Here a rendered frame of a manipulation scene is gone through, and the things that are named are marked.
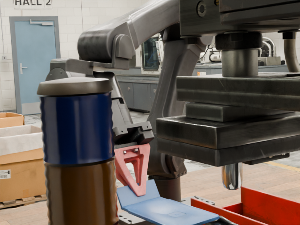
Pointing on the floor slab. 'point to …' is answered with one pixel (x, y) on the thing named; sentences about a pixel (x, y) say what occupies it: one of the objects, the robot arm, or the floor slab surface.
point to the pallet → (22, 201)
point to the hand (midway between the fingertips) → (139, 191)
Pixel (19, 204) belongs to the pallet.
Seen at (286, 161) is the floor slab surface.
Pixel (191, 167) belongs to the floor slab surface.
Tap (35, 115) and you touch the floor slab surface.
